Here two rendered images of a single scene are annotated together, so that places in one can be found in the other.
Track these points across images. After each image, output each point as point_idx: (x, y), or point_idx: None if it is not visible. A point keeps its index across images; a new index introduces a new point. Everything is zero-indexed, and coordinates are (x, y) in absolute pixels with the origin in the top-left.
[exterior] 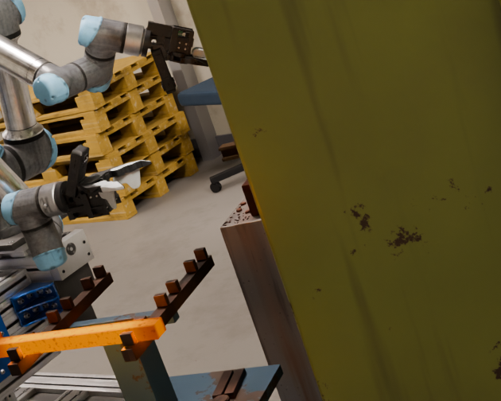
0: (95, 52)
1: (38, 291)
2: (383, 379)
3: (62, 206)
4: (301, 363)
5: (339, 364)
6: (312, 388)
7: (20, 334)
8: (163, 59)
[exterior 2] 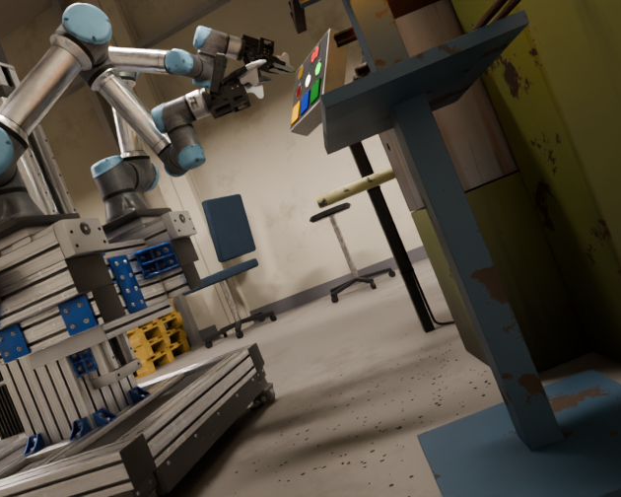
0: (207, 48)
1: (157, 252)
2: (585, 10)
3: (207, 100)
4: (446, 137)
5: (546, 3)
6: (456, 160)
7: (143, 283)
8: (254, 58)
